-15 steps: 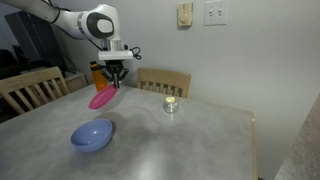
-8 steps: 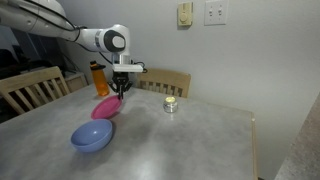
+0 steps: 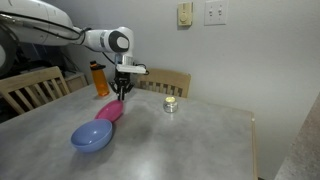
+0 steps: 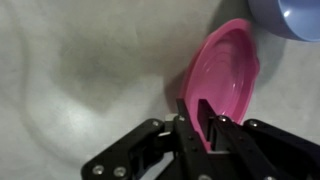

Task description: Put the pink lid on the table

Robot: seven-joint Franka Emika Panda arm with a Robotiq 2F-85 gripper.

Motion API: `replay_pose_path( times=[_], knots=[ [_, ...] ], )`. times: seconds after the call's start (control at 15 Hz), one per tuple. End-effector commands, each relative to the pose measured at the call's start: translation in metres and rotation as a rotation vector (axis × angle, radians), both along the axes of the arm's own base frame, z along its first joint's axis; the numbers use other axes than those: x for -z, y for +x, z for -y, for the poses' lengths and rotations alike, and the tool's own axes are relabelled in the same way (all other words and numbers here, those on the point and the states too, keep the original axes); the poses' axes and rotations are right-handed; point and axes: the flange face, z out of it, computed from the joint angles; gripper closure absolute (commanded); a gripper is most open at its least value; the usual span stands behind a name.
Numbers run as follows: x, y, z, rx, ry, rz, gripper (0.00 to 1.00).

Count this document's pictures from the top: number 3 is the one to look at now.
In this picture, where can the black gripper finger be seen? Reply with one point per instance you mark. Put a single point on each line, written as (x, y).
(116, 90)
(127, 89)

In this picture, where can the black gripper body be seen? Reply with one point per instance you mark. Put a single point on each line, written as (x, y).
(122, 79)

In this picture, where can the pink round lid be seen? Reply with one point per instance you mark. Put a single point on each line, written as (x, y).
(110, 110)

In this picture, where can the orange water bottle black cap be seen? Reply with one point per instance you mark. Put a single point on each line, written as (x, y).
(100, 81)

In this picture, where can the wooden chair with slatted back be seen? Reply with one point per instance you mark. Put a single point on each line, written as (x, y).
(33, 88)
(165, 81)

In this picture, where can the beige low cabinet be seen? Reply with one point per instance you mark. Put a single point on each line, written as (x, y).
(75, 80)

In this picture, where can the small glass candle jar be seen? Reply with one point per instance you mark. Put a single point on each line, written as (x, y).
(170, 105)

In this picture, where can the blue plastic bowl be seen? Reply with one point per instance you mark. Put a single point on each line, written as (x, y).
(92, 135)

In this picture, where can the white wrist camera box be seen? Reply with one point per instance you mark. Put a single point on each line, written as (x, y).
(131, 69)

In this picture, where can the beige wall dimmer switch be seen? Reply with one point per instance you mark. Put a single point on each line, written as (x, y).
(184, 14)

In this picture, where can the white double light switch plate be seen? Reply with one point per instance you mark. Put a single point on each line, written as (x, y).
(216, 12)

